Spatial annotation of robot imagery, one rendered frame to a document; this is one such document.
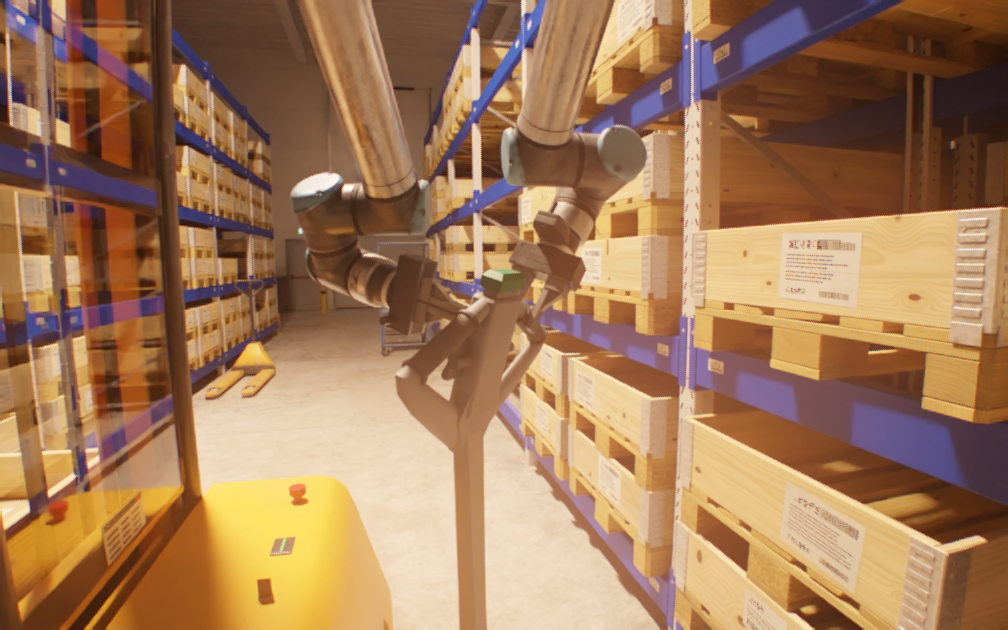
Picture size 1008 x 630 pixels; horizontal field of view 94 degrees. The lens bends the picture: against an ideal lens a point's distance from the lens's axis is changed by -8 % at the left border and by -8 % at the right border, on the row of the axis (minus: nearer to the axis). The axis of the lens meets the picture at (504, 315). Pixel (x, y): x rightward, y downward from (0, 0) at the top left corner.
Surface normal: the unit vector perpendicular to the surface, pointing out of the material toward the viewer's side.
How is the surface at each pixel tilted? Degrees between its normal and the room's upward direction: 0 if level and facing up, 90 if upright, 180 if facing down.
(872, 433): 90
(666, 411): 90
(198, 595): 0
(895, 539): 90
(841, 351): 90
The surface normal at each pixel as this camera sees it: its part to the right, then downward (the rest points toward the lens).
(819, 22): -0.97, 0.04
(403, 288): -0.49, 0.10
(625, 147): 0.31, -0.13
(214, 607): -0.01, -0.99
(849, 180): 0.24, 0.10
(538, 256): -0.32, -0.38
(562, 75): -0.14, 0.80
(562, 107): 0.18, 0.82
